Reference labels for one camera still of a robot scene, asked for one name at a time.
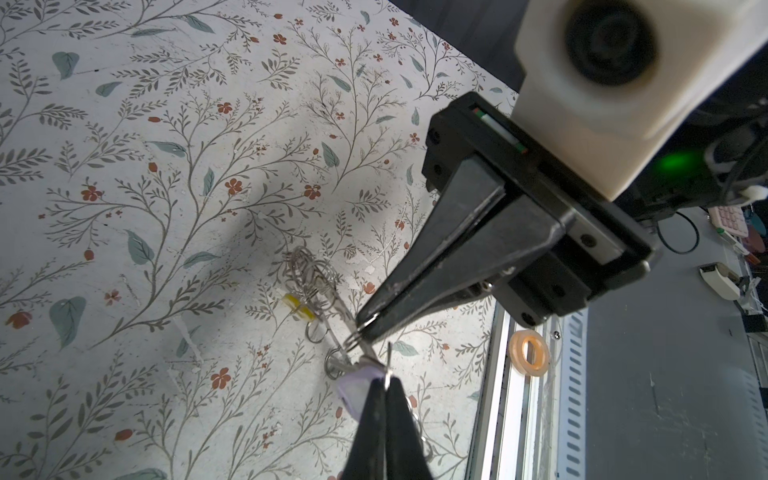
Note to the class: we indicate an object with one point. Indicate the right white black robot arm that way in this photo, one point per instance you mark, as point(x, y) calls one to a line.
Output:
point(713, 158)

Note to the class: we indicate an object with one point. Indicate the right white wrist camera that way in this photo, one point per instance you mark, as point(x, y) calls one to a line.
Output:
point(608, 82)

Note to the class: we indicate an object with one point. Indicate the purple capped key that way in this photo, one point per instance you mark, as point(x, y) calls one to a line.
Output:
point(353, 388)

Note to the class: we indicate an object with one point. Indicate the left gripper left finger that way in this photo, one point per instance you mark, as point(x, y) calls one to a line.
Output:
point(366, 460)

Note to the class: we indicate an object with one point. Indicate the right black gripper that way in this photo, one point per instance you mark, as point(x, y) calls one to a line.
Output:
point(512, 221)

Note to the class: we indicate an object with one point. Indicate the white calculator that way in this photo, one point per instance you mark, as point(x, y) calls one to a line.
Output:
point(730, 219)

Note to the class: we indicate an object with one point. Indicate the yellow capped key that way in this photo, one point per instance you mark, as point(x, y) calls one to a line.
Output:
point(298, 309)

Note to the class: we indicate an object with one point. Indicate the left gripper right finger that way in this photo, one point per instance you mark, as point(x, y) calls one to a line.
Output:
point(404, 454)

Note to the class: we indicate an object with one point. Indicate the roll of tape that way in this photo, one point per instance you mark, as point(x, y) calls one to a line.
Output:
point(529, 353)

